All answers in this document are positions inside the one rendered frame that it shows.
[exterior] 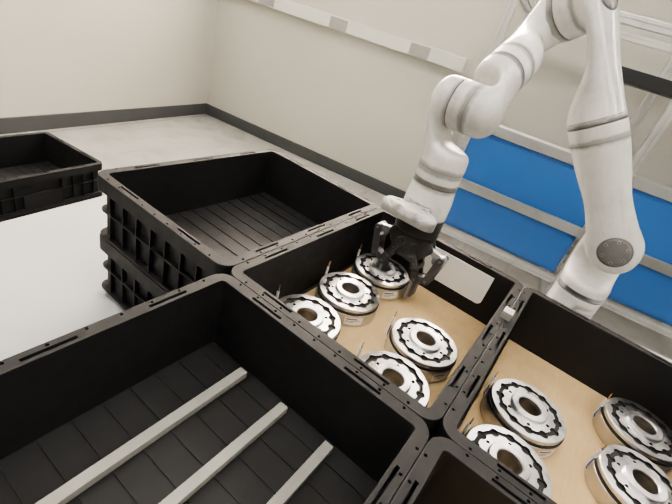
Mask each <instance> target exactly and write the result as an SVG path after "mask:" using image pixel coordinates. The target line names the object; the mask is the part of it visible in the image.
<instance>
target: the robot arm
mask: <svg viewBox="0 0 672 504"><path fill-rule="evenodd" d="M583 35H587V62H586V67H585V71H584V75H583V77H582V80H581V82H580V85H579V87H578V89H577V92H576V94H575V96H574V99H573V101H572V103H571V106H570V109H569V112H568V115H567V121H566V125H567V131H568V132H567V133H568V139H569V146H570V152H571V156H572V160H573V165H574V169H575V173H576V177H577V181H578V184H579V187H580V191H581V194H582V198H583V203H584V210H585V226H586V233H585V234H584V236H583V237H582V239H581V240H580V242H579V243H578V245H577V247H576V248H575V250H574V251H573V253H572V254H571V256H570V257H569V259H568V261H567V262H566V264H565V266H564V268H563V270H562V272H561V274H560V275H559V277H558V278H557V280H556V281H555V283H554V284H553V286H552V287H551V289H550V290H549V292H548V293H547V295H546V296H548V297H550V298H552V299H554V300H556V301H558V302H559V303H561V304H563V305H565V306H567V307H569V308H571V309H573V310H574V311H576V312H578V313H580V314H582V315H584V316H586V317H587V318H589V319H591V318H592V317H593V315H594V314H595V313H596V311H597V310H598V309H599V307H600V306H601V305H602V303H603V302H604V301H605V300H606V298H607V297H608V296H609V294H610V292H611V290H612V287H613V285H614V283H615V281H616V279H617V277H618V276H619V274H622V273H625V272H628V271H630V270H632V269H633V268H634V267H636V266H637V265H638V263H639V262H640V261H641V259H642V257H643V255H644V252H645V242H644V238H643V235H642V232H641V230H640V228H639V224H638V221H637V217H636V213H635V208H634V203H633V196H632V142H631V131H630V123H629V117H628V116H629V115H628V109H627V103H626V97H625V91H624V82H623V75H622V64H621V44H620V10H619V0H540V1H539V2H538V3H537V5H536V6H535V7H534V9H533V10H532V12H531V13H530V14H529V16H528V17H527V18H526V20H525V21H524V22H523V23H522V25H521V26H520V27H519V28H518V30H517V31H516V32H515V33H514V34H513V35H512V36H511V37H509V38H508V39H507V40H506V41H505V42H504V43H502V44H501V45H500V46H499V47H498V48H497V49H495V50H494V51H493V52H492V53H491V54H490V55H489V56H487V57H486V58H485V59H484V60H483V61H482V62H481V63H480V64H479V65H478V67H477V68H476V70H475V72H474V76H473V80H470V79H468V78H465V77H462V76H459V75H449V76H447V77H445V78H444V79H442V80H441V81H440V82H439V83H438V84H437V86H436V87H435V89H434V91H433V93H432V95H431V98H430V101H429V106H428V114H427V126H426V134H425V141H424V149H423V153H422V156H421V159H420V161H419V164H418V166H417V169H416V172H415V174H414V177H413V179H412V181H411V183H410V185H409V186H408V189H407V191H406V194H405V196H404V199H402V198H398V197H395V196H392V195H388V196H386V197H384V198H383V201H382V204H381V208H382V209H383V210H385V211H386V212H388V213H390V214H392V215H393V216H395V217H396V220H395V223H394V224H393V225H389V224H388V223H387V222H386V221H382V222H379V223H377V224H375V228H374V235H373V241H372V247H371V253H372V254H373V255H375V256H376V257H377V258H378V263H377V266H376V267H377V268H378V269H380V270H382V271H386V269H387V267H388V264H389V261H388V260H389V259H390V258H391V257H392V256H393V255H394V254H397V255H398V256H402V257H403V258H404V259H405V260H407V261H408V262H410V266H409V268H410V270H411V280H409V282H408V284H407V286H406V289H405V291H404V293H403V295H402V297H403V298H405V299H406V298H407V297H411V296H412V295H413V294H414V293H415V292H416V290H417V287H418V285H419V283H420V284H422V285H424V286H426V285H427V284H429V283H430V282H431V281H433V279H434V278H435V277H436V276H437V274H438V273H439V272H440V270H441V269H442V268H443V267H444V265H445V264H446V263H447V261H448V260H449V257H448V256H447V255H442V254H440V253H439V252H438V251H437V250H435V249H436V245H435V243H436V240H437V238H438V235H439V233H440V231H441V229H442V226H443V224H444V222H445V220H446V217H447V215H448V213H449V211H450V209H451V206H452V203H453V200H454V197H455V194H456V191H457V189H458V186H459V184H460V182H461V180H462V177H463V175H464V173H465V171H466V169H467V166H468V162H469V158H468V156H467V155H466V154H465V153H464V152H463V151H462V150H461V149H460V148H458V147H457V146H456V145H455V144H454V143H453V141H452V138H451V129H452V130H455V131H457V132H459V133H462V134H464V135H466V136H469V137H471V138H475V139H481V138H485V137H488V136H490V135H491V134H493V133H494V132H495V131H496V130H497V128H498V127H499V125H500V123H501V121H502V119H503V117H504V114H505V112H506V109H507V107H508V105H509V104H510V102H511V100H512V99H513V97H514V96H515V94H516V93H517V92H518V91H519V90H520V89H521V88H522V87H523V86H524V85H525V84H526V83H527V82H528V81H529V80H530V79H531V78H532V77H533V76H534V75H535V74H536V72H537V71H538V70H539V68H540V66H541V64H542V61H543V57H544V52H545V51H547V50H548V49H550V48H552V47H554V46H555V45H558V44H560V43H563V42H568V41H571V40H573V39H576V38H578V37H581V36H583ZM388 233H390V238H391V242H392V244H391V245H390V246H389V247H388V248H387V249H386V250H385V251H384V250H383V249H384V243H385V237H386V235H387V234H388ZM429 255H431V256H432V260H431V264H432V267H431V268H430V269H429V271H428V272H427V273H426V275H424V274H423V267H424V264H425V257H427V256H429Z"/></svg>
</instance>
